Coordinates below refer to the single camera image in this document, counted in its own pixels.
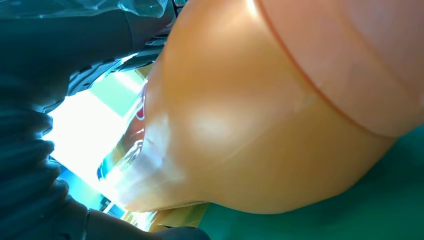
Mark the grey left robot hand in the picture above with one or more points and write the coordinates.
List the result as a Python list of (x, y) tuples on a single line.
[(66, 46)]

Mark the yellow film wrapped cardboard box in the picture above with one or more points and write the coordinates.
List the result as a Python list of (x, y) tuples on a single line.
[(179, 217)]

